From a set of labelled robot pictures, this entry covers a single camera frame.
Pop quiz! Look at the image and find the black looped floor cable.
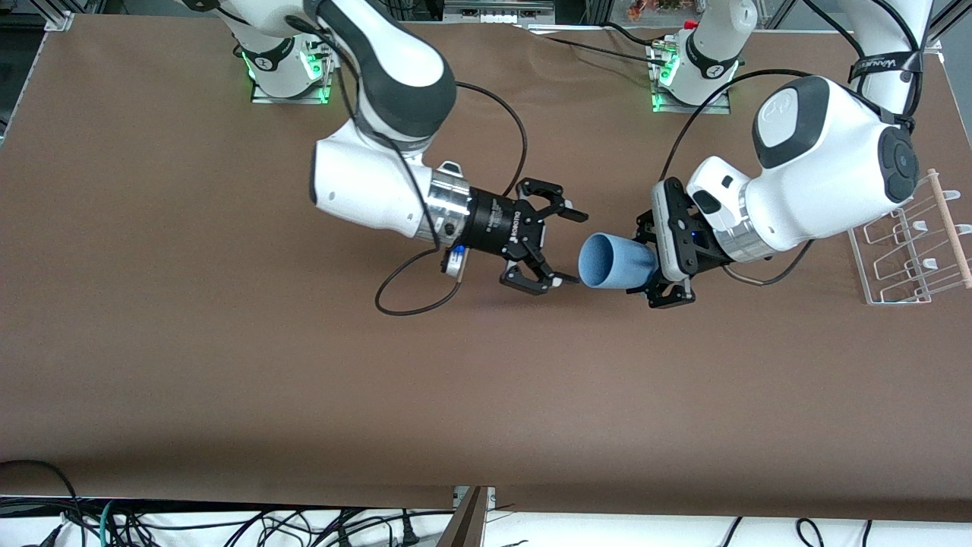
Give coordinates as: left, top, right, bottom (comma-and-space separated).
0, 459, 80, 547

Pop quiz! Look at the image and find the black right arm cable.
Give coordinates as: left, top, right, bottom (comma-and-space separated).
289, 15, 529, 317

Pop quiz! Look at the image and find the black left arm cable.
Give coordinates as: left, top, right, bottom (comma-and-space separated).
657, 0, 923, 288

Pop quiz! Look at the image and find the black base power cable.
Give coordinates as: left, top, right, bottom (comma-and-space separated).
524, 21, 669, 65

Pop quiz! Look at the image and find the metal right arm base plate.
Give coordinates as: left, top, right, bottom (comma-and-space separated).
251, 46, 333, 106

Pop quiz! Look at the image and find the white wire dish rack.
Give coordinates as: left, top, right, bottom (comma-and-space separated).
848, 169, 972, 306

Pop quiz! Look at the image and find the metal table edge bracket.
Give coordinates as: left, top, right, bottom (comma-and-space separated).
453, 486, 496, 511

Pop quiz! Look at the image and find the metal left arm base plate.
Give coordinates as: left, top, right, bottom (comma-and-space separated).
649, 42, 732, 115

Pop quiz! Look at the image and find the brown table cover sheet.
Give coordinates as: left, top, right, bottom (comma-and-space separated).
0, 15, 972, 525

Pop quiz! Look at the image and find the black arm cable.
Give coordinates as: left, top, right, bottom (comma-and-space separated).
657, 0, 923, 288
289, 15, 529, 317

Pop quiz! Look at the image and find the blue plastic cup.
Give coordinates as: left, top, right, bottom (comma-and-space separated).
579, 232, 660, 292

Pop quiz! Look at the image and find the grey socket strip box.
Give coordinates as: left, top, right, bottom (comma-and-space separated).
444, 0, 555, 24

